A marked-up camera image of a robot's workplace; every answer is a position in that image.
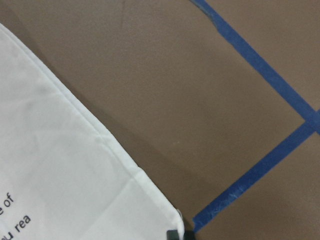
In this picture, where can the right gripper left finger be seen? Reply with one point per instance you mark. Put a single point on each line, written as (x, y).
(172, 235)

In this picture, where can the white long-sleeve printed shirt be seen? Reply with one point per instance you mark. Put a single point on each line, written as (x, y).
(63, 175)

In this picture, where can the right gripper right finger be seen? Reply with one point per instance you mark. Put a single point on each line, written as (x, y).
(189, 235)

